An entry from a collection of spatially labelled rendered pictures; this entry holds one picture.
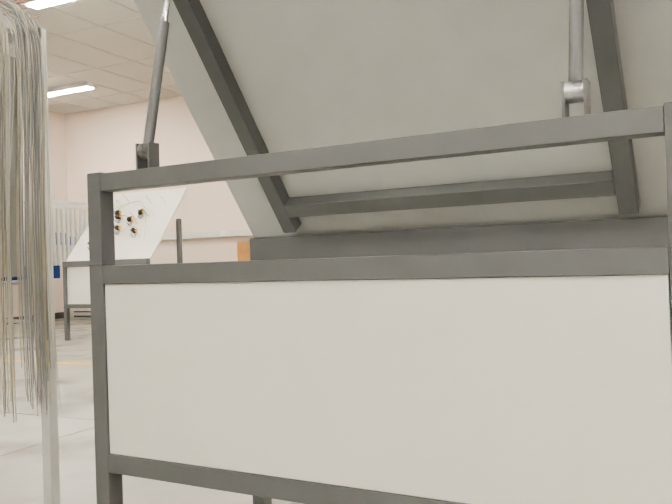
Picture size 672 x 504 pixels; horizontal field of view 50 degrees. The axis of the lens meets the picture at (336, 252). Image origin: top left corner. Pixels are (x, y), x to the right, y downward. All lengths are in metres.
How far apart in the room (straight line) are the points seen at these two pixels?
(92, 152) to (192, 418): 10.91
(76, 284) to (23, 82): 6.46
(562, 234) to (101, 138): 10.84
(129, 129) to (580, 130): 10.91
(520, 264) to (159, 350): 0.76
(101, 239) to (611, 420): 1.06
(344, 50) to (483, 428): 0.87
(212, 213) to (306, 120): 8.99
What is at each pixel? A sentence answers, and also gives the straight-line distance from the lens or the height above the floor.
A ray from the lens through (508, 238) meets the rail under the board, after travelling 1.76.
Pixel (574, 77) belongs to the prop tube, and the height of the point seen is 1.06.
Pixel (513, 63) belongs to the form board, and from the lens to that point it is 1.56.
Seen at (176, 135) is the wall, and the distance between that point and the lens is 11.24.
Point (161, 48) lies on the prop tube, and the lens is 1.64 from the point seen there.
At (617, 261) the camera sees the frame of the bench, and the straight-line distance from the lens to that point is 1.12.
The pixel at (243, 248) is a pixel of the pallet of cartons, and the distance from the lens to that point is 8.65.
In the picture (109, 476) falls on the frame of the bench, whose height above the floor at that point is 0.35.
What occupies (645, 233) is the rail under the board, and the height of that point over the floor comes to 0.83.
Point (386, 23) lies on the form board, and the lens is 1.59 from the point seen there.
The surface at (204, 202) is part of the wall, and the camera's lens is 10.83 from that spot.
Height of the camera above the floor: 0.80
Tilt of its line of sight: 1 degrees up
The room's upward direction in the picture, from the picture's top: 2 degrees counter-clockwise
